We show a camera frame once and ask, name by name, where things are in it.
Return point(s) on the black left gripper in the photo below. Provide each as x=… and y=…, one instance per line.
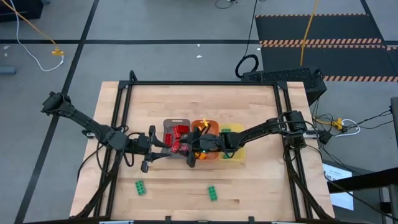
x=140, y=144

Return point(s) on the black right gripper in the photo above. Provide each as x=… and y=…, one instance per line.
x=208, y=143

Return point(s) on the small red four-stud block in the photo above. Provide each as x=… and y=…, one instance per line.
x=185, y=148

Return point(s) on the yellow eight-stud block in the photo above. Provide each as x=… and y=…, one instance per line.
x=201, y=155

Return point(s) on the red building block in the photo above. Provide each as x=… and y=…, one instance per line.
x=175, y=147
x=168, y=139
x=176, y=133

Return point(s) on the translucent red eight-stud block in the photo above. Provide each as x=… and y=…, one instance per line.
x=183, y=128

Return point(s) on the tall yellow building block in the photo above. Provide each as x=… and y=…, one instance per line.
x=205, y=122

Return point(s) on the small green building block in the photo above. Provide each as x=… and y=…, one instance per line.
x=226, y=130
x=226, y=156

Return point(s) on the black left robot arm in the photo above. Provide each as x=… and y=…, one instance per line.
x=90, y=124

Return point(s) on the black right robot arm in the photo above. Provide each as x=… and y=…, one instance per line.
x=261, y=129

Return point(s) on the grey translucent plastic bin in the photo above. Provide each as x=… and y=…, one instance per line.
x=167, y=126

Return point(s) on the orange plastic bin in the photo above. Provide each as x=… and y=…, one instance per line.
x=214, y=127

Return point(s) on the green eight-stud block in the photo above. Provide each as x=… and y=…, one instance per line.
x=140, y=187
x=213, y=193

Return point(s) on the yellow translucent plastic bin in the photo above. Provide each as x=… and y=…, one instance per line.
x=237, y=155

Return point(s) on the black power brick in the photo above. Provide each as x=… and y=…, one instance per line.
x=325, y=137

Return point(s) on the yellow power plug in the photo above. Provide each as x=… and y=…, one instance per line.
x=337, y=123

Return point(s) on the white printed sheet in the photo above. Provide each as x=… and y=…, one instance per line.
x=339, y=186

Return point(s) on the black metal beam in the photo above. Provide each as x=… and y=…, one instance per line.
x=363, y=180

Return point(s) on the black hazard-striped floor mat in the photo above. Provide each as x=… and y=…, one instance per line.
x=342, y=59

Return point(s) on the black equipment case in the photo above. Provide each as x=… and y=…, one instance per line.
x=21, y=11

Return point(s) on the black aluminium table frame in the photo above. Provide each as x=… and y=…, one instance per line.
x=202, y=83

